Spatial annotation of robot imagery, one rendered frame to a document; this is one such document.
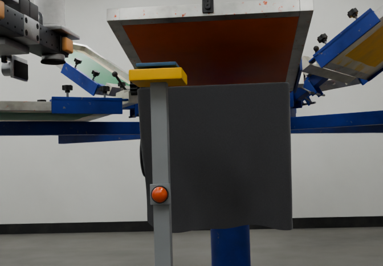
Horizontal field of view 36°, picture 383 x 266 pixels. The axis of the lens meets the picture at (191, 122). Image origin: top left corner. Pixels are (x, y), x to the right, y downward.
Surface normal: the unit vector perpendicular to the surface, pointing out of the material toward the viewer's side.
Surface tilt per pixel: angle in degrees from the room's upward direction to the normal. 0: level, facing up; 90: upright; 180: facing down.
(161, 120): 90
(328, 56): 90
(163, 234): 90
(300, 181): 90
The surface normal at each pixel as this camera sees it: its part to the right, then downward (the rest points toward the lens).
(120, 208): -0.09, -0.07
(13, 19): 0.99, -0.04
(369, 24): -0.57, -0.04
